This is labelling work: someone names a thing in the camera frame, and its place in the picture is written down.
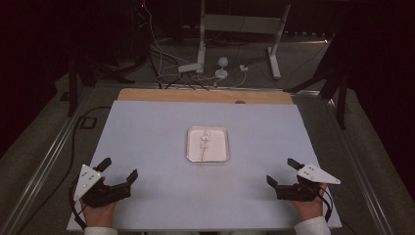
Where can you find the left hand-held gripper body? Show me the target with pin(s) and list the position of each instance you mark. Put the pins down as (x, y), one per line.
(98, 192)

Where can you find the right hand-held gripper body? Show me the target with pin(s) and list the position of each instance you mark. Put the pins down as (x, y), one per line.
(298, 192)

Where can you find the square metal tray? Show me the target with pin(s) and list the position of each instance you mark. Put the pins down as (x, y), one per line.
(219, 145)

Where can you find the person's right hand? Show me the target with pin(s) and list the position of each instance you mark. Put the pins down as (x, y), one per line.
(311, 209)

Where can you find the person's left hand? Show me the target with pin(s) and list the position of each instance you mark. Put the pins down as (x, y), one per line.
(99, 216)

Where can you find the pale blue table mat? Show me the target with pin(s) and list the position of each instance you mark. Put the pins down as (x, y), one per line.
(147, 147)

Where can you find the black angled stand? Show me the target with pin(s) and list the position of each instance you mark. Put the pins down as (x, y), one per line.
(341, 104)

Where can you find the black tripod stand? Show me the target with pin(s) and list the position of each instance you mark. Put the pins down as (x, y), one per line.
(72, 91)

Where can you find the white plug adapter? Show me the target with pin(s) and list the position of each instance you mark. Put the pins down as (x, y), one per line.
(243, 68)

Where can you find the dark curtain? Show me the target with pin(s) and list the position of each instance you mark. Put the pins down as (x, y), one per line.
(385, 81)
(26, 65)

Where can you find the white power strip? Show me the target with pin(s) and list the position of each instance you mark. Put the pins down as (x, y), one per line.
(189, 68)

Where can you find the white metal stand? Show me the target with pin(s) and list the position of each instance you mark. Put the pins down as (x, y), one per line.
(241, 24)

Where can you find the black square floor frame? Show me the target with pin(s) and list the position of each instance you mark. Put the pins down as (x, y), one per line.
(80, 123)

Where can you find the metal floor rail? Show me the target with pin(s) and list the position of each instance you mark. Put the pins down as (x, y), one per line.
(42, 169)
(359, 182)

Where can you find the white round desk camera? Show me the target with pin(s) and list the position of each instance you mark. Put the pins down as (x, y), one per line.
(222, 61)

